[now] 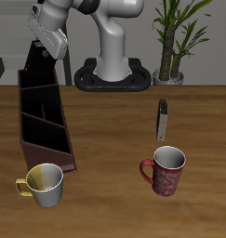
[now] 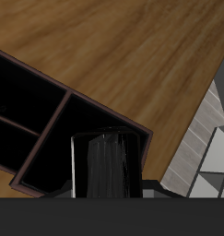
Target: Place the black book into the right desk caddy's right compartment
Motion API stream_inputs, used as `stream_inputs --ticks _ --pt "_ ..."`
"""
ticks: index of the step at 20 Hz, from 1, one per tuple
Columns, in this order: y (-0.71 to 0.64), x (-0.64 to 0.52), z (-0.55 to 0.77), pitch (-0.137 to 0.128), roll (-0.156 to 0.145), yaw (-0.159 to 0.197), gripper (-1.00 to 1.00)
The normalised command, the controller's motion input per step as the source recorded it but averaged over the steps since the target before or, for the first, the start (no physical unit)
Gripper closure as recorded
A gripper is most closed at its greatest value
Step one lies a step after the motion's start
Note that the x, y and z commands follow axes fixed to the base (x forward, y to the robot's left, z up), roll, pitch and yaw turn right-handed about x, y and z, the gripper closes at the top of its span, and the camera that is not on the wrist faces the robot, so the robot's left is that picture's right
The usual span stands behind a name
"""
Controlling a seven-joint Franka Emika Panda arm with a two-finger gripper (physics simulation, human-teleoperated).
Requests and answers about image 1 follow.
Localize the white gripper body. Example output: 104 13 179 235
27 12 70 60

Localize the dark brown desk caddy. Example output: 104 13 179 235
17 39 78 174

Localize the black book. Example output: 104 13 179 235
155 98 169 142

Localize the green pot plant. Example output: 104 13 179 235
152 0 214 87

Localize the yellow and white mug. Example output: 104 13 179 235
14 163 65 209

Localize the red patterned mug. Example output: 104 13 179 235
139 145 187 198

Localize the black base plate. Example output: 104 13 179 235
73 58 153 93

